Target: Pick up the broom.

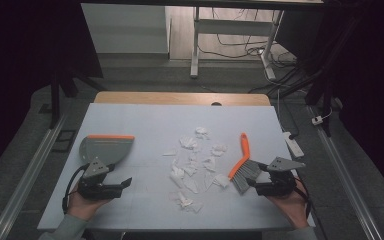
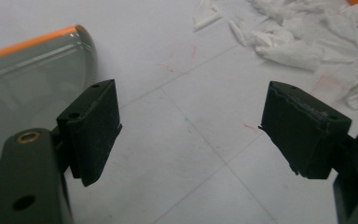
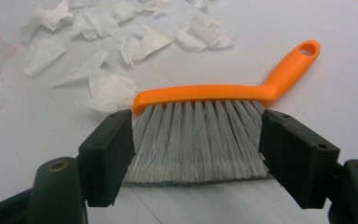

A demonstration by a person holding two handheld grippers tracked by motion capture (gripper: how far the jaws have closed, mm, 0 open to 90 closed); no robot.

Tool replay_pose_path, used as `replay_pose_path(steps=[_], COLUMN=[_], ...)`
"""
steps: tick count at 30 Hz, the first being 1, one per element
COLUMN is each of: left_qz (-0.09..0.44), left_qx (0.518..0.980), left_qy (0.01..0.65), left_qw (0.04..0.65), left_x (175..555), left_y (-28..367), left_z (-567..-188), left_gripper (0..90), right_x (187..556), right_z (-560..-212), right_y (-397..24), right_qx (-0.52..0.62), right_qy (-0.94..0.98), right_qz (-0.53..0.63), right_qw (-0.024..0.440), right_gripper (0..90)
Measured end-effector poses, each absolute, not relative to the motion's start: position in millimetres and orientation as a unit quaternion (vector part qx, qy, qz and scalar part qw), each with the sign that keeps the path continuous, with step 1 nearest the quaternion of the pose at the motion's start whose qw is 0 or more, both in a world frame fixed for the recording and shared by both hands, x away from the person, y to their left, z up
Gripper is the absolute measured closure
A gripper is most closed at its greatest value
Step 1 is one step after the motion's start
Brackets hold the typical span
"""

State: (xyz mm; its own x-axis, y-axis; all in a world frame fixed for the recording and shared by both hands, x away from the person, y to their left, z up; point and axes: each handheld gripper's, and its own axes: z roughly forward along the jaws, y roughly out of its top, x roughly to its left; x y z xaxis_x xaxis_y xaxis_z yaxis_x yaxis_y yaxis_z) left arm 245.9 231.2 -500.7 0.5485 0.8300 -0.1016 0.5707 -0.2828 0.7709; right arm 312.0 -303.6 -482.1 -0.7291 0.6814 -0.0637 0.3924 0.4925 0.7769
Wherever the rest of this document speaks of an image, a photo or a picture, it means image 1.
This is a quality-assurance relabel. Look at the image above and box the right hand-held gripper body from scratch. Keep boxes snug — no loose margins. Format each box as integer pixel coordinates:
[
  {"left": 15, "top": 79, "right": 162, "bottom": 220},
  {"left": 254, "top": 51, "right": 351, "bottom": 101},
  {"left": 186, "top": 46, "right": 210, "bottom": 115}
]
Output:
[{"left": 255, "top": 156, "right": 306, "bottom": 197}]

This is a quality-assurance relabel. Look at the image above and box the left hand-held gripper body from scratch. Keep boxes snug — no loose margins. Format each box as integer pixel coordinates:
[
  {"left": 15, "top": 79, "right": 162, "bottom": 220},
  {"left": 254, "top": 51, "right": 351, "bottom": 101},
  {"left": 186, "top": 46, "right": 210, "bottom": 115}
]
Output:
[{"left": 76, "top": 159, "right": 125, "bottom": 201}]

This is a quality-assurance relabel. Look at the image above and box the grey dustpan with orange edge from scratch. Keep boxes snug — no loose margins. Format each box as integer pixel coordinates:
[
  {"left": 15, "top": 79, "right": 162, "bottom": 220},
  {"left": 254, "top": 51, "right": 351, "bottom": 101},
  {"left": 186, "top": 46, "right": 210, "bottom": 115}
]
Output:
[{"left": 79, "top": 134, "right": 136, "bottom": 167}]

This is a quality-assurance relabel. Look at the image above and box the orange brush with grey bristles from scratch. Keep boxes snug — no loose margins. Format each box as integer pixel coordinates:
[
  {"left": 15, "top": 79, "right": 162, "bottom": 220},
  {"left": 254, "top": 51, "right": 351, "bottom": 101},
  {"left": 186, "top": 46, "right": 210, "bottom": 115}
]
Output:
[{"left": 227, "top": 132, "right": 264, "bottom": 195}]

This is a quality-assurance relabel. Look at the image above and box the pile of white paper scraps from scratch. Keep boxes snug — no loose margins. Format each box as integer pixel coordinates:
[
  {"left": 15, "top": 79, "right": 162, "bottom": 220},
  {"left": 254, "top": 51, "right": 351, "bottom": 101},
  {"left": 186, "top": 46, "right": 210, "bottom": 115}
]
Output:
[{"left": 162, "top": 126, "right": 231, "bottom": 214}]

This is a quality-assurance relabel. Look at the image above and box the person's right hand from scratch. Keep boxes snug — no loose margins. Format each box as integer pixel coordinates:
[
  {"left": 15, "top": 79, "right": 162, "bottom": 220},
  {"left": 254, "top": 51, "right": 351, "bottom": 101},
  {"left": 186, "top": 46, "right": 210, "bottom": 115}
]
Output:
[{"left": 266, "top": 179, "right": 310, "bottom": 230}]

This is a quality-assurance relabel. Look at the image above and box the person's left hand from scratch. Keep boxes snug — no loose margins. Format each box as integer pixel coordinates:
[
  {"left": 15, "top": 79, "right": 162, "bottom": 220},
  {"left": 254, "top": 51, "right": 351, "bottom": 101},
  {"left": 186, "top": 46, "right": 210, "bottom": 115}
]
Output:
[{"left": 67, "top": 184, "right": 110, "bottom": 222}]

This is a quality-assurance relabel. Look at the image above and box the white power strip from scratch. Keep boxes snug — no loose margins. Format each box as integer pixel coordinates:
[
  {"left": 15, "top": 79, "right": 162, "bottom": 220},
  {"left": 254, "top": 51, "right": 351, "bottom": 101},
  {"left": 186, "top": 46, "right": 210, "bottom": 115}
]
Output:
[{"left": 282, "top": 131, "right": 305, "bottom": 159}]

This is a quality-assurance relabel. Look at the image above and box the light grey board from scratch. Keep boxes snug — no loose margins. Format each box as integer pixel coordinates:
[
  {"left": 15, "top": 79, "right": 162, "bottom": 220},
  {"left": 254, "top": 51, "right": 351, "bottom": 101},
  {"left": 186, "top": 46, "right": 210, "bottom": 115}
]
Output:
[{"left": 37, "top": 102, "right": 316, "bottom": 232}]

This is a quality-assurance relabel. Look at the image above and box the black stand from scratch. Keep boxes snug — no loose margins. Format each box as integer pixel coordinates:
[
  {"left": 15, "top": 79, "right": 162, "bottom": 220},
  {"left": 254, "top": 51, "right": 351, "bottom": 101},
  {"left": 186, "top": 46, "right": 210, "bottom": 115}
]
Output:
[
  {"left": 279, "top": 13, "right": 368, "bottom": 138},
  {"left": 48, "top": 64, "right": 108, "bottom": 130}
]

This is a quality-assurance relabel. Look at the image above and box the wooden table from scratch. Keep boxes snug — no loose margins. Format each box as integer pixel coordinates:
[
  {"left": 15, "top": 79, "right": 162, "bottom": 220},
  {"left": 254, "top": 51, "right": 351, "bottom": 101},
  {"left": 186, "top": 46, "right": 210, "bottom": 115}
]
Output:
[{"left": 93, "top": 91, "right": 272, "bottom": 107}]

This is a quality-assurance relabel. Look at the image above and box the black curtain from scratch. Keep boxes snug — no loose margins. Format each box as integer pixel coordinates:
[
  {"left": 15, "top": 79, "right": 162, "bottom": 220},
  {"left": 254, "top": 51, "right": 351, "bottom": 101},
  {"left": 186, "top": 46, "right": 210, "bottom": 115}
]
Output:
[
  {"left": 0, "top": 0, "right": 105, "bottom": 184},
  {"left": 274, "top": 0, "right": 384, "bottom": 201}
]

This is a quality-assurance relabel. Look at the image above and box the white cabinet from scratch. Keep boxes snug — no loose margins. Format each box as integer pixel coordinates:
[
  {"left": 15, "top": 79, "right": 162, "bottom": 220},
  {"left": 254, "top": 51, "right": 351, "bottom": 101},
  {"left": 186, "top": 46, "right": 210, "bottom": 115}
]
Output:
[{"left": 80, "top": 3, "right": 172, "bottom": 54}]

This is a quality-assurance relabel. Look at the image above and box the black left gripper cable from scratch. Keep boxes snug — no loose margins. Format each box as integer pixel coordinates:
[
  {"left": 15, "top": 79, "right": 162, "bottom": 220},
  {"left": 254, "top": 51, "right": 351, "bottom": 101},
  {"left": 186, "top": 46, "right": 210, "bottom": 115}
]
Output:
[{"left": 62, "top": 163, "right": 91, "bottom": 214}]

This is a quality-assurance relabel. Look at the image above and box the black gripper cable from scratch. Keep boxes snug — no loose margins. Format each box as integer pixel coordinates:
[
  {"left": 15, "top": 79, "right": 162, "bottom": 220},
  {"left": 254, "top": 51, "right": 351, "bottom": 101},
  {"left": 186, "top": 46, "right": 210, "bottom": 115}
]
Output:
[
  {"left": 62, "top": 163, "right": 91, "bottom": 214},
  {"left": 293, "top": 177, "right": 313, "bottom": 222}
]

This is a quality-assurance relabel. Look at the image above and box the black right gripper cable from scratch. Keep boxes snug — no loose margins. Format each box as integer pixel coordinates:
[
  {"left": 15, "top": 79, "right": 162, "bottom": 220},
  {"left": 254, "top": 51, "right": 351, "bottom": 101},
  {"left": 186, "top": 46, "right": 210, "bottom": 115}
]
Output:
[{"left": 293, "top": 177, "right": 313, "bottom": 222}]

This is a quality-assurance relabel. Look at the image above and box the black floor frame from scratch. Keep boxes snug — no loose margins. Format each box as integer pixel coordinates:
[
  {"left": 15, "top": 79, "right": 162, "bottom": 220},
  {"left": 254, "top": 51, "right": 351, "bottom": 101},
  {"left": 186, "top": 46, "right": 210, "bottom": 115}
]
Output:
[{"left": 51, "top": 129, "right": 78, "bottom": 154}]

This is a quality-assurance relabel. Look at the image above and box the aluminium rail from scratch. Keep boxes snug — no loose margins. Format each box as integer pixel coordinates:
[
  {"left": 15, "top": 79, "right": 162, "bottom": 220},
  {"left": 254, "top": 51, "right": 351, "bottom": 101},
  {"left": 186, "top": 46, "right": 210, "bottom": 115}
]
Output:
[
  {"left": 0, "top": 113, "right": 68, "bottom": 240},
  {"left": 308, "top": 105, "right": 384, "bottom": 240}
]

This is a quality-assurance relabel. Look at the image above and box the tangle of black floor cables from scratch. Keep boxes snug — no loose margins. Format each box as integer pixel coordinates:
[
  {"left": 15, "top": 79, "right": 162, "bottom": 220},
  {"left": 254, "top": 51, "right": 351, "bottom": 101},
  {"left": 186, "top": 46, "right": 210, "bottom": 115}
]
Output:
[{"left": 198, "top": 8, "right": 301, "bottom": 96}]

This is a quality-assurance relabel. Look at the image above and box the white desk frame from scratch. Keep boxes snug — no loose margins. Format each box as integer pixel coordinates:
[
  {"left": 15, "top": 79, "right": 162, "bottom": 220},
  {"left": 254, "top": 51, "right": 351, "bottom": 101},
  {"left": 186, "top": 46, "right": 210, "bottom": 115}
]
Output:
[{"left": 189, "top": 6, "right": 285, "bottom": 81}]

